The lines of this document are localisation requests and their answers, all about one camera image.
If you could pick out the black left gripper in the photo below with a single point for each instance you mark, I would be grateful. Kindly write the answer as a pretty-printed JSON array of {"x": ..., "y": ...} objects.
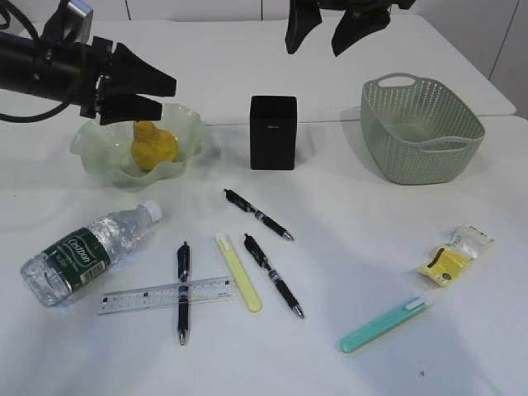
[{"x": 87, "y": 75}]

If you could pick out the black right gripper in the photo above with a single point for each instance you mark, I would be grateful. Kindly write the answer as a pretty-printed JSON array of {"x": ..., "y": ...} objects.
[{"x": 361, "y": 18}]

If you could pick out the yellow pear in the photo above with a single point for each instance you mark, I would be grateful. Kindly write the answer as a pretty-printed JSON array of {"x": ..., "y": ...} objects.
[{"x": 152, "y": 145}]

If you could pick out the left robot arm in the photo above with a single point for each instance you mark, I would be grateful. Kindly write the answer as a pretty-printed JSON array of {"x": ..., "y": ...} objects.
[{"x": 20, "y": 71}]

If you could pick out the green glass wavy plate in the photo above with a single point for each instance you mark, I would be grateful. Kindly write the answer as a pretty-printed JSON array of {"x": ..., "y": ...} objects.
[{"x": 105, "y": 151}]

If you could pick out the black square pen holder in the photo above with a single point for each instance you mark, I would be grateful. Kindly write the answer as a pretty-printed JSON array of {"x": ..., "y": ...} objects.
[{"x": 273, "y": 128}]

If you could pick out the green plastic woven basket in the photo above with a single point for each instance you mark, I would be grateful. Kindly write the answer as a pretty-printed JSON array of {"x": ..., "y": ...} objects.
[{"x": 417, "y": 130}]

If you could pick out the black pen on ruler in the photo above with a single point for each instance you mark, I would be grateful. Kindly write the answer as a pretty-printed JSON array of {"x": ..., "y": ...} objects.
[{"x": 183, "y": 266}]

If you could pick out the yellow utility knife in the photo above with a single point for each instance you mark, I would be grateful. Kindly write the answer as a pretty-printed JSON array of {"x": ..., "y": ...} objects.
[{"x": 242, "y": 280}]

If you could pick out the black pen upper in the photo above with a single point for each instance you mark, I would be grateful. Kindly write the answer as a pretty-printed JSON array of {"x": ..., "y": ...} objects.
[{"x": 247, "y": 207}]

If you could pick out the clear plastic water bottle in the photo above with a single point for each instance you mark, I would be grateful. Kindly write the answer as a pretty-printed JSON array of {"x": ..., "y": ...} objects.
[{"x": 67, "y": 265}]

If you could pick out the black pen middle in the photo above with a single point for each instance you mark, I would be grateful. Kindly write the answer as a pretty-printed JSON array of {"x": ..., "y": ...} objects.
[{"x": 263, "y": 262}]

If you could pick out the transparent plastic ruler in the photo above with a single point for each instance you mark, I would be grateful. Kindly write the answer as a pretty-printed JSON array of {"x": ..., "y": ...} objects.
[{"x": 162, "y": 296}]

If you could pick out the teal utility knife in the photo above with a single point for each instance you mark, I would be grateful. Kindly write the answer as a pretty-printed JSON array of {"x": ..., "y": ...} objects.
[{"x": 384, "y": 323}]

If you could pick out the crumpled yellow white wrapper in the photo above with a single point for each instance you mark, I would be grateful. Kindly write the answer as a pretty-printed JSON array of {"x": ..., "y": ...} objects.
[{"x": 449, "y": 260}]

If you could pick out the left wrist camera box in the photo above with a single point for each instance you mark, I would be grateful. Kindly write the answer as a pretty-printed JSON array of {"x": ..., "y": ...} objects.
[{"x": 71, "y": 23}]

